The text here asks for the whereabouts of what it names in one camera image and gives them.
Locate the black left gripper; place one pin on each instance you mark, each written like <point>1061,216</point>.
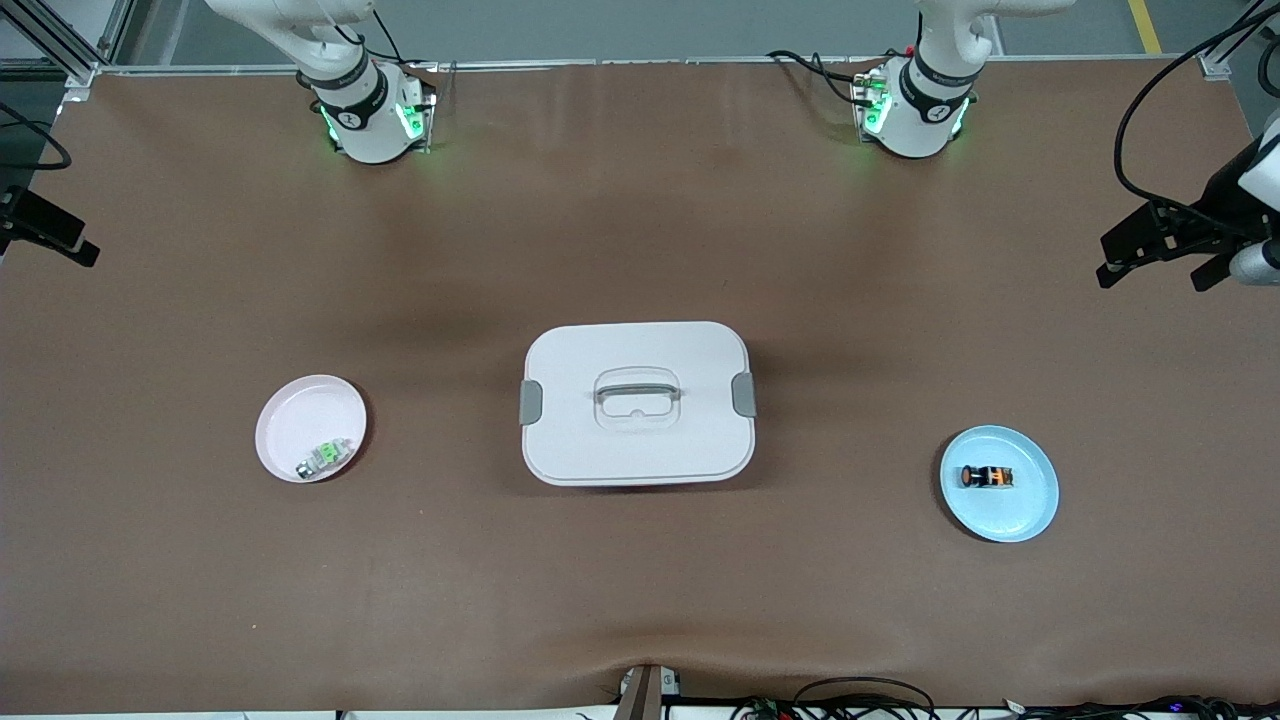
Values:
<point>1222,196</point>

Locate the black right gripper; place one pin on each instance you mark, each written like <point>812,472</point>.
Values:
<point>12,214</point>

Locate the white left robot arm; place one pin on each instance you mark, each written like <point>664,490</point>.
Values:
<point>915,110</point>

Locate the white lidded box grey latches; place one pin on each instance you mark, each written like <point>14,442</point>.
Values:
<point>640,450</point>

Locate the pink round plate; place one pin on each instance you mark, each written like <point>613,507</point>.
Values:
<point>300,420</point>

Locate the light blue round plate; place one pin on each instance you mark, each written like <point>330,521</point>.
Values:
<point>1000,515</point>

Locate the brown table mat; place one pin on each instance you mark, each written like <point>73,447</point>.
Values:
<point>800,600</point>

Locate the aluminium frame profile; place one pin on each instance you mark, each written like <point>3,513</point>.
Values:
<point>60,45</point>
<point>1235,45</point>

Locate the metal table edge rail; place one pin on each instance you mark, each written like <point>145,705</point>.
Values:
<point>650,63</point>

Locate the brown camera mount post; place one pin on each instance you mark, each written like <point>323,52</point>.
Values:
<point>642,695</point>

